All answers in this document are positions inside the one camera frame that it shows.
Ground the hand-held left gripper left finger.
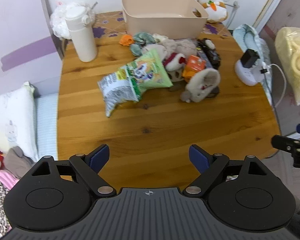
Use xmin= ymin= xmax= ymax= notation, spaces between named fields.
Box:
xmin=27 ymin=144 xmax=117 ymax=198

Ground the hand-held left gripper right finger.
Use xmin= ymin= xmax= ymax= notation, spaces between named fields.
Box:
xmin=184 ymin=144 xmax=272 ymax=197

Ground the grey white fuzzy plush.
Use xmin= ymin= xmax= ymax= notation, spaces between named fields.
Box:
xmin=181 ymin=68 xmax=220 ymax=103

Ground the beige lattice stand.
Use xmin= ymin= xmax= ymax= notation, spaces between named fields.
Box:
xmin=167 ymin=69 xmax=184 ymax=83

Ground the small orange packet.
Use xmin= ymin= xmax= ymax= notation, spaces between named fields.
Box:
xmin=182 ymin=55 xmax=207 ymax=82

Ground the green snack bag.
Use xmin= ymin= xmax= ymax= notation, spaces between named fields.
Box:
xmin=97 ymin=49 xmax=173 ymax=117

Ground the white cat plush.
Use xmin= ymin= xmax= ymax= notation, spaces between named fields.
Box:
xmin=164 ymin=52 xmax=188 ymax=72

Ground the black patterned pouch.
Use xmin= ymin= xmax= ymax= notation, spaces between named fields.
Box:
xmin=197 ymin=38 xmax=222 ymax=69

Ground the grey fluffy cloth bundle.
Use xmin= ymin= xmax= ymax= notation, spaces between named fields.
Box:
xmin=142 ymin=39 xmax=198 ymax=58

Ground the small orange toy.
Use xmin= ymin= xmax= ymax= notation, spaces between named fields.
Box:
xmin=119 ymin=35 xmax=134 ymax=47

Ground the teal fabric plush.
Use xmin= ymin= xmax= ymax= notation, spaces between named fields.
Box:
xmin=130 ymin=32 xmax=155 ymax=55

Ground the cream scrunchie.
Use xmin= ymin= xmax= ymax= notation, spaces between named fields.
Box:
xmin=152 ymin=33 xmax=169 ymax=43

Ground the beige storage basket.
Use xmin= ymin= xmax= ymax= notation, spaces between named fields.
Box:
xmin=122 ymin=0 xmax=208 ymax=40

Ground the wooden desktop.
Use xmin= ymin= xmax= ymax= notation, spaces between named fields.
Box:
xmin=57 ymin=11 xmax=280 ymax=193

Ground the pale blue mattress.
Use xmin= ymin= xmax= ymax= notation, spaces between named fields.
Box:
xmin=35 ymin=94 xmax=58 ymax=160

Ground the yellow plush cushion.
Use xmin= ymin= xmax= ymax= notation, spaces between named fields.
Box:
xmin=275 ymin=27 xmax=300 ymax=106

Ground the brown cloth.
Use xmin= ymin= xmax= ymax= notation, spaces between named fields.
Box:
xmin=4 ymin=146 xmax=34 ymax=179

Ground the black charger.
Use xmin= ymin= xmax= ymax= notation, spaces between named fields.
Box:
xmin=241 ymin=49 xmax=260 ymax=68

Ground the white pillow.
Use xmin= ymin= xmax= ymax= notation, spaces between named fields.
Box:
xmin=0 ymin=81 xmax=39 ymax=162

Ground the pink cloth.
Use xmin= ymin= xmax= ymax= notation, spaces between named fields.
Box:
xmin=0 ymin=170 xmax=19 ymax=188

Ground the light blue quilted cloth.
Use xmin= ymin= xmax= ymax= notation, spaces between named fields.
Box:
xmin=233 ymin=24 xmax=274 ymax=105

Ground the white thermos bottle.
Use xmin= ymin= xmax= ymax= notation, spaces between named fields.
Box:
xmin=65 ymin=6 xmax=98 ymax=62

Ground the white fluffy plush toy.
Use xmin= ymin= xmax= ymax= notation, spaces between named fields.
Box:
xmin=50 ymin=2 xmax=95 ymax=40

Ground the hamster plush with carrot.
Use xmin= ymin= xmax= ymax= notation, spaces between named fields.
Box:
xmin=198 ymin=0 xmax=228 ymax=23

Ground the lilac bed headboard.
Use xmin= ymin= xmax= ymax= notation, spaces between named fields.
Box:
xmin=0 ymin=0 xmax=65 ymax=98

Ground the white charging cable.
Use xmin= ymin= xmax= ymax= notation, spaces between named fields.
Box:
xmin=260 ymin=64 xmax=287 ymax=108

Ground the white door frame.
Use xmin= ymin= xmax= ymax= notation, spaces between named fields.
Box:
xmin=254 ymin=0 xmax=294 ymax=34

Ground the white plug cable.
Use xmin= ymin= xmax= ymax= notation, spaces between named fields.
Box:
xmin=225 ymin=1 xmax=239 ymax=29

